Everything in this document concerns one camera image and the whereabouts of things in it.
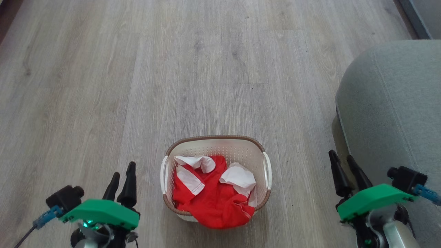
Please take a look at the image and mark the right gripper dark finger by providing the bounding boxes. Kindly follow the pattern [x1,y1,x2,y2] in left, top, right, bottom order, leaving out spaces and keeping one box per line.
[346,155,373,192]
[328,150,352,198]

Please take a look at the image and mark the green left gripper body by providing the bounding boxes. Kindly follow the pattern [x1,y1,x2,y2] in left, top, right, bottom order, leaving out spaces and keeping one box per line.
[59,199,140,230]

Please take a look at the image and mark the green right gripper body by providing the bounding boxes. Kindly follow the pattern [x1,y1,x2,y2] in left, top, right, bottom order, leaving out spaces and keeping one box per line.
[337,184,416,221]

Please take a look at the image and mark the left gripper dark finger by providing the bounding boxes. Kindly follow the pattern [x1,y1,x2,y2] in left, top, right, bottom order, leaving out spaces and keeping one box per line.
[116,161,137,209]
[102,172,120,202]

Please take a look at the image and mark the red and white garment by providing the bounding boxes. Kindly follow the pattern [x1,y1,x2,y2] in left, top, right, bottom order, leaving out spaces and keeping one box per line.
[172,155,257,229]

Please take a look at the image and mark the grey fabric sofa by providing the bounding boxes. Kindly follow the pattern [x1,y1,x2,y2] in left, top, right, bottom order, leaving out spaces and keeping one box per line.
[335,40,441,248]

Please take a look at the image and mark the white perforated laundry basket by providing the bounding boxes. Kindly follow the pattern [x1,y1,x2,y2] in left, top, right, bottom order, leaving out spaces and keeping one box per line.
[160,135,273,223]

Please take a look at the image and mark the blue left camera connector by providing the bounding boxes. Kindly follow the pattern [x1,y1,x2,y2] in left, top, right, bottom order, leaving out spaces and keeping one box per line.
[33,206,64,229]

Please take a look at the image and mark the blue camera connector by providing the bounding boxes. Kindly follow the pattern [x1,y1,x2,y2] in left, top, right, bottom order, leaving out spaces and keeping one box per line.
[413,184,441,206]
[33,206,64,229]

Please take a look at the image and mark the blue right camera connector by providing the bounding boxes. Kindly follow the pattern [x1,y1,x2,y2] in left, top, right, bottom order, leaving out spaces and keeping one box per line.
[413,184,441,206]

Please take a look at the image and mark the thin black left camera cable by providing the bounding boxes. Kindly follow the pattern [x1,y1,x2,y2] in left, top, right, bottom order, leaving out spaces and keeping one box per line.
[14,226,38,248]

